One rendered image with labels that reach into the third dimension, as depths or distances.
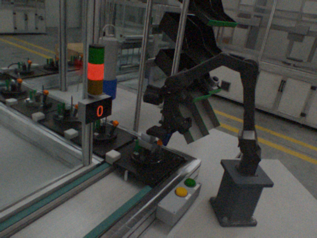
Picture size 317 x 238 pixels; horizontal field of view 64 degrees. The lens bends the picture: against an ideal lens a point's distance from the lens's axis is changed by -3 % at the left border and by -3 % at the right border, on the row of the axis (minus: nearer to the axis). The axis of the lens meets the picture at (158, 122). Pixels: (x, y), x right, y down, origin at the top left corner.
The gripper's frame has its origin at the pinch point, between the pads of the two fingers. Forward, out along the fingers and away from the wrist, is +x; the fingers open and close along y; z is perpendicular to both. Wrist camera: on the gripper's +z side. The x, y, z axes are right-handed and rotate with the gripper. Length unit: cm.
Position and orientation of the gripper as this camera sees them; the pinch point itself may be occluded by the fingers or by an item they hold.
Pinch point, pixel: (166, 138)
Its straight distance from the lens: 99.2
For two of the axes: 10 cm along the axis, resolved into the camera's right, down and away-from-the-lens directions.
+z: 8.3, 3.2, -4.6
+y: 5.5, -2.9, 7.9
